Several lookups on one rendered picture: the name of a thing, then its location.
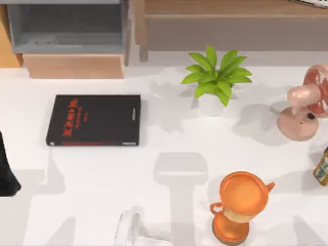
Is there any yellow bottle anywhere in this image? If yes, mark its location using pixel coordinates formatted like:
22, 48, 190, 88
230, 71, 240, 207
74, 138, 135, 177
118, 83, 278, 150
312, 147, 328, 187

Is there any wooden open shelf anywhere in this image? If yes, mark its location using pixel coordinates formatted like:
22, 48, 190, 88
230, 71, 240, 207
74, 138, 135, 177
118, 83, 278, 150
132, 0, 328, 64

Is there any pale wooden drawer front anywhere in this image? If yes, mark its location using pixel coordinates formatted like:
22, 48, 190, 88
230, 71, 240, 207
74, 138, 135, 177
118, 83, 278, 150
22, 53, 126, 79

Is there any clear glass object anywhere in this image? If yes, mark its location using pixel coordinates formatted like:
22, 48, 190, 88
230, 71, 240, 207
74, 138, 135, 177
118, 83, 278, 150
113, 210, 167, 246

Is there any orange trophy cup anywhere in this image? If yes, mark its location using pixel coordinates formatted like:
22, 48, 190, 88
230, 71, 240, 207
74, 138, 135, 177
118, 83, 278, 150
210, 171, 275, 244

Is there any black book with red print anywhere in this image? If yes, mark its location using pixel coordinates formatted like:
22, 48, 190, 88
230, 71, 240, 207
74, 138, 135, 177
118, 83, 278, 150
46, 94, 142, 147

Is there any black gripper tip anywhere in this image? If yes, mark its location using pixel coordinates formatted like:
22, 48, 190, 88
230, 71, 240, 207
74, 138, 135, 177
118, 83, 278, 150
0, 131, 22, 197

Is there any wooden cupboard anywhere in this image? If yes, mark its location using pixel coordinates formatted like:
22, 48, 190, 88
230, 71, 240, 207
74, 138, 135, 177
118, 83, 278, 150
0, 4, 25, 69

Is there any green plant in white pot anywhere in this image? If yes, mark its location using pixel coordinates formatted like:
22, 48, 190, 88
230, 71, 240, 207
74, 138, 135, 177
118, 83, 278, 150
180, 45, 253, 117

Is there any pink desk fan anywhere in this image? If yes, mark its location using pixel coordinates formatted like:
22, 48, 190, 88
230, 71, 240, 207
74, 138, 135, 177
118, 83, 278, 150
277, 64, 328, 141

